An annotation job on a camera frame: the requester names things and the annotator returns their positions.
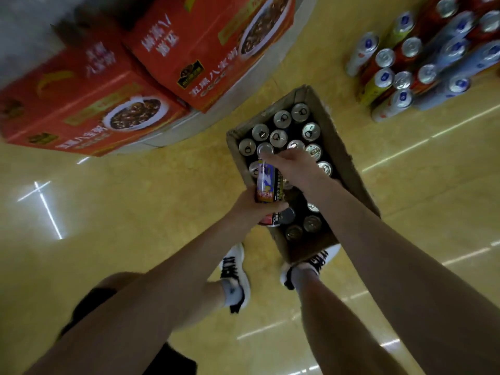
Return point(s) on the person's right hand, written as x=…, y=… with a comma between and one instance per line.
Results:
x=300, y=169

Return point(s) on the person's left hand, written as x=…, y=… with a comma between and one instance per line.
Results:
x=244, y=212

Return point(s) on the brown cardboard box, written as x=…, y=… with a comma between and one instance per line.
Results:
x=347, y=164

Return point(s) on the round wooden shelf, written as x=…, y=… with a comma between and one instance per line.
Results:
x=269, y=62

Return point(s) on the cluster of cans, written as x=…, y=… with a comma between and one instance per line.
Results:
x=422, y=66

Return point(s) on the person's right forearm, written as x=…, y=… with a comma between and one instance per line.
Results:
x=410, y=289

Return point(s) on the person's left forearm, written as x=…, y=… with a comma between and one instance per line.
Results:
x=136, y=308

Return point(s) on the person's left white shoe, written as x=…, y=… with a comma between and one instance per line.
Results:
x=234, y=269

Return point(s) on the person's white shoe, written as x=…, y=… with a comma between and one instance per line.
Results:
x=234, y=269
x=320, y=259

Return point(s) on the person's left white sock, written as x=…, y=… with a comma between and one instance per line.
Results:
x=232, y=292

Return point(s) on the person's white sock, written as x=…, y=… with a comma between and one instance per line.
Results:
x=232, y=292
x=302, y=275

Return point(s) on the person's right white sock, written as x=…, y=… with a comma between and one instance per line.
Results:
x=302, y=275

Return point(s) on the person's right white shoe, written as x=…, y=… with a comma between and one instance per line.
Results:
x=320, y=259

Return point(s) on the person's left leg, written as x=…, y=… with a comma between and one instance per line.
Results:
x=207, y=298

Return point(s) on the person's leg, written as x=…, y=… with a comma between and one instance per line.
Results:
x=332, y=328
x=207, y=298

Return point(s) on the person's right leg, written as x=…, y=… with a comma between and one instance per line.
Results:
x=332, y=328

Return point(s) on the red porridge print carton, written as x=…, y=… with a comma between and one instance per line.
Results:
x=90, y=97
x=203, y=42

